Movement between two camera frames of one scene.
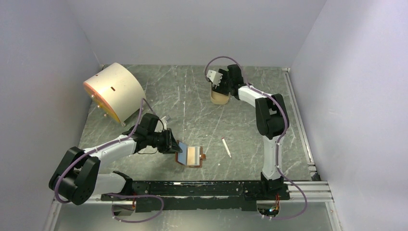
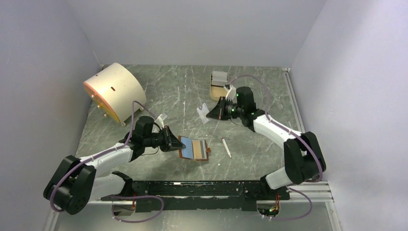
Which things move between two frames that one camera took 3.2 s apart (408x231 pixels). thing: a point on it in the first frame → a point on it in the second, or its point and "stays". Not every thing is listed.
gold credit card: [193, 155] → [199, 149]
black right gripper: [219, 89] → [218, 112]
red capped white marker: [226, 147] stays
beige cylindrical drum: [117, 90] stays
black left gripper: [170, 146] stays
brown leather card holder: [202, 156] → [195, 149]
